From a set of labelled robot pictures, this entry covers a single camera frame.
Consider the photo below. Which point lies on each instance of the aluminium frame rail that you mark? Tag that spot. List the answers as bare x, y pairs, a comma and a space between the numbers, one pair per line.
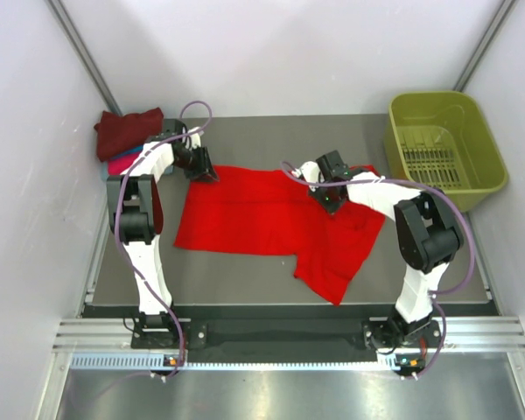
462, 334

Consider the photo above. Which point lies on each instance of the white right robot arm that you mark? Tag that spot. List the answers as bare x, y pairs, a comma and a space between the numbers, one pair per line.
428, 237

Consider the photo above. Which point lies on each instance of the dark red folded t shirt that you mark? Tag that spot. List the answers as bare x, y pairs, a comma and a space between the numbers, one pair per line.
116, 134

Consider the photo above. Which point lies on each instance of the grey slotted cable duct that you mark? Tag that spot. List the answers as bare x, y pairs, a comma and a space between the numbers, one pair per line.
164, 362

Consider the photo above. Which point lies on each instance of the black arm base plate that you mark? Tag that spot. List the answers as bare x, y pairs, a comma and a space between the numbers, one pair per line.
329, 350

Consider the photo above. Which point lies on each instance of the pink folded t shirt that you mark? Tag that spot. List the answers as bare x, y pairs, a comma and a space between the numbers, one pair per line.
120, 165

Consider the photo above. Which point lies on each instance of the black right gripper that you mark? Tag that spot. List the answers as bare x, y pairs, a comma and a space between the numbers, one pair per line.
330, 208

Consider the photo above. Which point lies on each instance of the teal folded t shirt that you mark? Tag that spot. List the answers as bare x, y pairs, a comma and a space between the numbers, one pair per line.
135, 150

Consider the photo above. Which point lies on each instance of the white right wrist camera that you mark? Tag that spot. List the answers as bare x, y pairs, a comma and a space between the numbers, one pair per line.
308, 174

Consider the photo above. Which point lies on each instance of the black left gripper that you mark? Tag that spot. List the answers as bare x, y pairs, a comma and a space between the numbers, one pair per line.
204, 169

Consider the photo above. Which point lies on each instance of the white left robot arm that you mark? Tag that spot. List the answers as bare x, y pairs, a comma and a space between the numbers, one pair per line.
136, 220

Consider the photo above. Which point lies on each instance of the green plastic laundry basket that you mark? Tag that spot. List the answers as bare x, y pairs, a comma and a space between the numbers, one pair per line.
442, 139

